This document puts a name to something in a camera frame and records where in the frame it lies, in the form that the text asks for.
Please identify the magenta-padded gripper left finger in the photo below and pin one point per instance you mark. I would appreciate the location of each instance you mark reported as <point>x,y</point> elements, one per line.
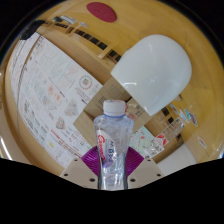
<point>88,163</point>

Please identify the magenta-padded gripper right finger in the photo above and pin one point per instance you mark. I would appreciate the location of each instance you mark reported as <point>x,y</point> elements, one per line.
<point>136,163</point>

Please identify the clear water bottle white cap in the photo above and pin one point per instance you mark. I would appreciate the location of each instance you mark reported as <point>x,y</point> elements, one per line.
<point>113,156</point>

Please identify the clear bottle with red label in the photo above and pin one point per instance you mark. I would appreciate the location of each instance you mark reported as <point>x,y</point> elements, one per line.
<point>159,142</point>

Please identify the white cabinet unit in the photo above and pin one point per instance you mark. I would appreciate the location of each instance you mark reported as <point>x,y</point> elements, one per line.
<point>178,156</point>

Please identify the blue oval table sticker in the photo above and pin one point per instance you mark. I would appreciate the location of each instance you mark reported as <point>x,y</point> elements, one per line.
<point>173,108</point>
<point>83,25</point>

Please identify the white triangular table sticker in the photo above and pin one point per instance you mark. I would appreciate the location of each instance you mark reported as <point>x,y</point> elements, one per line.
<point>182,115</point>

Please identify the red and white table sticker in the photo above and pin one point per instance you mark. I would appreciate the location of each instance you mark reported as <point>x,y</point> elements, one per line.
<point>202,142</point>

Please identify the black bag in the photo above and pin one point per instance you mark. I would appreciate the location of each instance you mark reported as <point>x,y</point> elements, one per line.
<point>31,30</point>

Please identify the flat round red coaster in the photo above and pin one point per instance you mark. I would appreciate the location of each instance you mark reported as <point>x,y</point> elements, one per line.
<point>101,11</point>

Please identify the large printed wall posters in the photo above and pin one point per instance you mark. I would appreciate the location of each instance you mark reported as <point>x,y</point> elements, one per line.
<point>43,100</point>

